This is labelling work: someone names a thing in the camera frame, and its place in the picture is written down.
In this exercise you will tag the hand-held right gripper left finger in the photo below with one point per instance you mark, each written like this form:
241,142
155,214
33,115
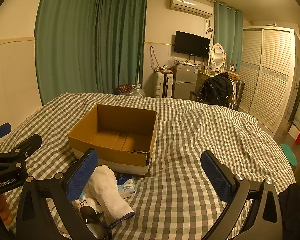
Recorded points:
82,177

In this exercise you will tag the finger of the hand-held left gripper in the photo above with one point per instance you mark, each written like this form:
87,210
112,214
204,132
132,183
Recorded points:
27,143
0,131

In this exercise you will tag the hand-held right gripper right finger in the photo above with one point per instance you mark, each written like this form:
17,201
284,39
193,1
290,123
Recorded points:
217,177

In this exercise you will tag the white sock blue trim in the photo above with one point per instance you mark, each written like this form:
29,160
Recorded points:
107,195

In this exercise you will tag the blue white tissue pack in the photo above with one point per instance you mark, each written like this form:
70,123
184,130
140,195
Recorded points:
126,186

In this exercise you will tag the cardboard box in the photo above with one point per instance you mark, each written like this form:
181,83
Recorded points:
107,120

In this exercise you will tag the person's left hand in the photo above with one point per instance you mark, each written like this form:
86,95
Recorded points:
3,208

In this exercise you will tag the white face print sock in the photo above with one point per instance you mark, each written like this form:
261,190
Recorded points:
86,201

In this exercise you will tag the black rounded object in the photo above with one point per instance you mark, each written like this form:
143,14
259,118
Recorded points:
90,213

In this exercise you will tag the grey white checked blanket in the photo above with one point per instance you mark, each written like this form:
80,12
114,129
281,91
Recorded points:
190,142

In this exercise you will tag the teal oval board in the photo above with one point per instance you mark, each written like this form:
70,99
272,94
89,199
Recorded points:
288,153

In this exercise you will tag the dark cloth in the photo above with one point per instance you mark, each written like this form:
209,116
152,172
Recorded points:
293,210

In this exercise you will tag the black jacket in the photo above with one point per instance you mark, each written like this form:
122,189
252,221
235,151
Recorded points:
216,87

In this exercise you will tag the red fire extinguisher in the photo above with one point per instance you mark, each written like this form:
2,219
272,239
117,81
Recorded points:
299,137

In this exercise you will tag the patterned brown bag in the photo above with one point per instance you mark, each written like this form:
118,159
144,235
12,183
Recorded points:
123,89

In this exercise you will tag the grey small fridge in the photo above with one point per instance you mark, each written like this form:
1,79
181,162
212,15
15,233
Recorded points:
183,82

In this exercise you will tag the clear water jug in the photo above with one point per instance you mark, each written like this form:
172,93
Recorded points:
137,92

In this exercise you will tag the white dressing table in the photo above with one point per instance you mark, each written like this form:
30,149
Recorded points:
205,76

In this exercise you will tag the white suitcase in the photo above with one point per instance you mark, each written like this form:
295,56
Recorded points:
161,85

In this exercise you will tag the white louvred wardrobe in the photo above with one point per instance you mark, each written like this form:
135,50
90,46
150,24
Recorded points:
270,80

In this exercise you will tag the wide green curtain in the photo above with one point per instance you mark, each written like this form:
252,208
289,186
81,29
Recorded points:
77,42

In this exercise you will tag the white oval mirror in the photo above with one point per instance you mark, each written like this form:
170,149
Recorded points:
217,53

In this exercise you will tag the clear plastic bag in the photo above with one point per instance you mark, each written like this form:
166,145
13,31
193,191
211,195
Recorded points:
171,62

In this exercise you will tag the narrow green curtain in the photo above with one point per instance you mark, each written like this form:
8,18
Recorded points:
225,25

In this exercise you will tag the white air conditioner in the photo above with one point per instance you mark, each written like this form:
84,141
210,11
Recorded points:
190,6

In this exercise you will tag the black wall television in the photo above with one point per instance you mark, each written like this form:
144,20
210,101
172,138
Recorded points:
191,43

